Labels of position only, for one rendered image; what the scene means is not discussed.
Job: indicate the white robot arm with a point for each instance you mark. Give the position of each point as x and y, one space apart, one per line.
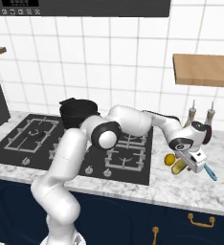
66 159

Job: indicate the navy cupboard door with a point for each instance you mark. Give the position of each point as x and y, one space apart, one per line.
11 210
117 220

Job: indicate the black range hood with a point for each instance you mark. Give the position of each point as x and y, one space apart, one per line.
85 8

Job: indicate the teal spatula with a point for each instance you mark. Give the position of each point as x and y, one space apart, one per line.
210 172

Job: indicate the yellow lemon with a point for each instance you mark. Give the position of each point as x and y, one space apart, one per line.
169 159

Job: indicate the black gas hob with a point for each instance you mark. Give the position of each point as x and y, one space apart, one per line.
31 140

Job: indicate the navy drawer front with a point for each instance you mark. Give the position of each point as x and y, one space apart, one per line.
197 223

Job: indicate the silver hob knob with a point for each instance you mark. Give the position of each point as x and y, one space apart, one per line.
107 173
89 170
26 161

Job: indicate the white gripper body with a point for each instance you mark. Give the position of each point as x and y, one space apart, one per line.
196 161

